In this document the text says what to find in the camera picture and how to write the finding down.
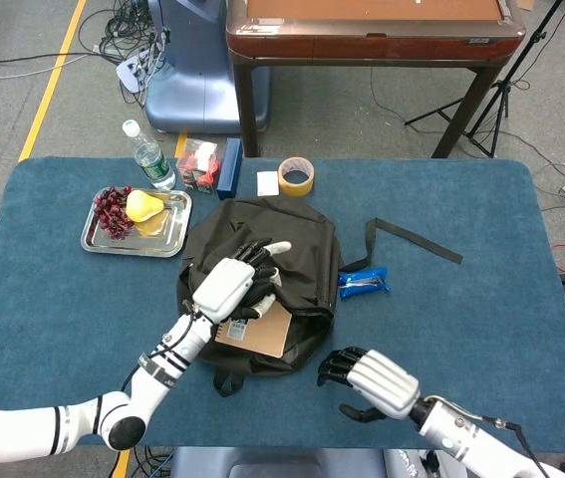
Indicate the red grape bunch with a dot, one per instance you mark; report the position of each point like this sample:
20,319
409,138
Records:
110,214

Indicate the brown mahjong table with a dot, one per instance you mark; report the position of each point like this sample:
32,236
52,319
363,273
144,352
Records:
371,45

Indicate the black fabric backpack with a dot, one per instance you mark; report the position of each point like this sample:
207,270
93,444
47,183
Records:
302,239

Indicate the kraft cover spiral notebook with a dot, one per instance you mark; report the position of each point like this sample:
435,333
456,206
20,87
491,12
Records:
262,333

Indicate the black tripod stand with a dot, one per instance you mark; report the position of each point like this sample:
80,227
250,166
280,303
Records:
496,104

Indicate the clear plastic box red contents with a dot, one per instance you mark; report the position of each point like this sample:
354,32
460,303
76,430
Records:
197,167

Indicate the stainless steel tray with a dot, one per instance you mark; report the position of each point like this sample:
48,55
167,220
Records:
172,234

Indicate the blue carpet table mat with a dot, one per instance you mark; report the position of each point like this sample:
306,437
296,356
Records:
461,338

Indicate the clear plastic water bottle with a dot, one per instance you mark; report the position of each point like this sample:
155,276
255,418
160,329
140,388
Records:
155,167

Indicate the small white block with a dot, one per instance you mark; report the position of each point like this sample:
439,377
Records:
267,183

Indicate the white power strip with plugs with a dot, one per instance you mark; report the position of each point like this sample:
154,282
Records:
132,72

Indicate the blue cookie packet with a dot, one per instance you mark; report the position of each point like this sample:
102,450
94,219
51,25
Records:
364,284

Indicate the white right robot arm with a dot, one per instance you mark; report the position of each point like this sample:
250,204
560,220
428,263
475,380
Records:
461,433

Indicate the blue grey robot torso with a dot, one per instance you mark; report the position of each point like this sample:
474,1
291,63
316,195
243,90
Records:
272,463

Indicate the long blue box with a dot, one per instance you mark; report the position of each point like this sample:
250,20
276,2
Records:
228,169

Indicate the yellow tape roll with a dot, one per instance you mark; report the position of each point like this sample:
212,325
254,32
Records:
307,184

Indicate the blue grey machine pedestal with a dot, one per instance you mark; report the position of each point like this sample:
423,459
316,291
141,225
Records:
197,74

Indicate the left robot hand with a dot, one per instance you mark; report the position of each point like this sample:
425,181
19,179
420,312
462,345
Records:
224,286

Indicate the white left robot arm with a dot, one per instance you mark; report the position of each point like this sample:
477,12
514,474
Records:
152,383

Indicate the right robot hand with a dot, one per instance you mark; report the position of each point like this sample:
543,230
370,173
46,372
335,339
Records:
386,386

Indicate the yellow pear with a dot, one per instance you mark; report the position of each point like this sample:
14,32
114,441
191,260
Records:
142,206

